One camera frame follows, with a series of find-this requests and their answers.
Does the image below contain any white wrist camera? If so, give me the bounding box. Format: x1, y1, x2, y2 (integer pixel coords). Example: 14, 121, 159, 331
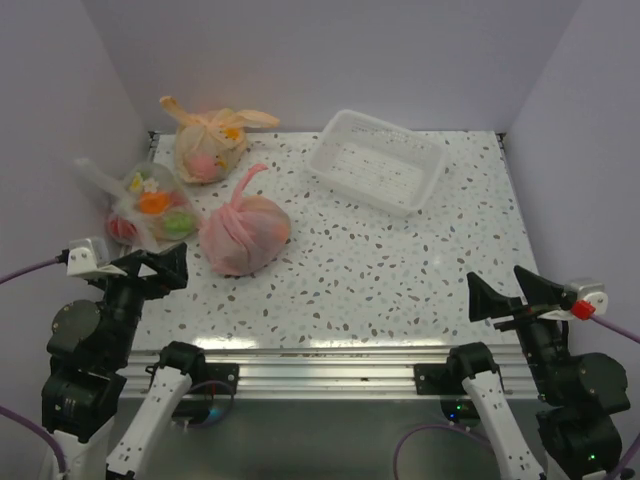
66, 237, 125, 280
542, 278, 609, 321

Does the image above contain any orange plastic bag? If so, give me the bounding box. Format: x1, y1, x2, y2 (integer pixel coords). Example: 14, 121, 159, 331
159, 96, 280, 184

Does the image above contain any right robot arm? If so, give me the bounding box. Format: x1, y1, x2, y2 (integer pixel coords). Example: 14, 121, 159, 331
413, 266, 639, 479

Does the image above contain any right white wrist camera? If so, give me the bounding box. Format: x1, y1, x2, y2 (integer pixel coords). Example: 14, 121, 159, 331
542, 278, 609, 321

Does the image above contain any pink plastic bag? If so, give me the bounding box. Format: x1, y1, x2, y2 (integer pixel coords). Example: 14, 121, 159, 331
198, 164, 291, 277

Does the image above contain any left black base bracket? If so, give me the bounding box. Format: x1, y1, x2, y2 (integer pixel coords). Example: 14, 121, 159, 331
197, 363, 240, 396

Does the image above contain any clear plastic bag with fruit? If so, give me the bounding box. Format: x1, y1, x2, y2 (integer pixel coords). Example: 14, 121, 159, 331
74, 158, 201, 252

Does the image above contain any black base bracket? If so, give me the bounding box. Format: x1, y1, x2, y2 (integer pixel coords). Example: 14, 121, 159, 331
197, 363, 240, 396
413, 363, 454, 396

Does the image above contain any aluminium mounting rail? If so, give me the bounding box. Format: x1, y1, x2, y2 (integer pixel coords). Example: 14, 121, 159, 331
122, 345, 537, 400

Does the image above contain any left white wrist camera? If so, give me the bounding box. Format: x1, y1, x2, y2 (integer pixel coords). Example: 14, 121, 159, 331
66, 237, 125, 280

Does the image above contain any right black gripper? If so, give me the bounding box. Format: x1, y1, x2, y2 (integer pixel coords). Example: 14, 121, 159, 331
467, 262, 570, 399

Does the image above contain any right black base bracket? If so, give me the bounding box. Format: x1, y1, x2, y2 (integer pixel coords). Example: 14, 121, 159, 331
413, 363, 454, 396

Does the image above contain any white plastic basket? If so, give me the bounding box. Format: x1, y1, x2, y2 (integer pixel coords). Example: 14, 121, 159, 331
306, 110, 447, 217

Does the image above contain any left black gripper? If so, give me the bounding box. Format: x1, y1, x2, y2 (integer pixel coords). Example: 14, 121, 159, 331
92, 239, 187, 363

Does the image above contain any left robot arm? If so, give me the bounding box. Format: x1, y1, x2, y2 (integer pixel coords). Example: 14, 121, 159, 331
42, 238, 239, 479

